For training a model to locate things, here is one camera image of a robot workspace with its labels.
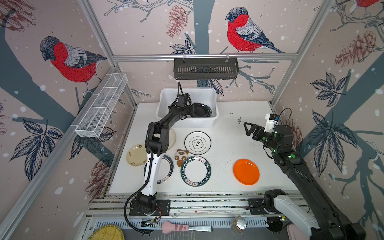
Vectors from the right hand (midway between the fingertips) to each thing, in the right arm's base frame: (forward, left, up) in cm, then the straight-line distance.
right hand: (249, 126), depth 75 cm
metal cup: (-40, +8, -14) cm, 43 cm away
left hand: (+27, +32, -14) cm, 44 cm away
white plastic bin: (+35, +52, -11) cm, 64 cm away
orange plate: (-15, -1, -24) cm, 28 cm away
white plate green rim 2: (-16, +46, -24) cm, 54 cm away
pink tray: (-41, -17, -24) cm, 51 cm away
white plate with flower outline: (+4, +28, -24) cm, 37 cm away
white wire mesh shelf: (+7, +79, +8) cm, 80 cm away
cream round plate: (+6, +45, -24) cm, 52 cm away
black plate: (+36, +26, -27) cm, 52 cm away
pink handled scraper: (-42, +39, -21) cm, 61 cm away
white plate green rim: (+32, +19, -22) cm, 43 cm away
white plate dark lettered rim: (-15, +28, -25) cm, 40 cm away
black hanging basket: (+47, +23, +6) cm, 53 cm away
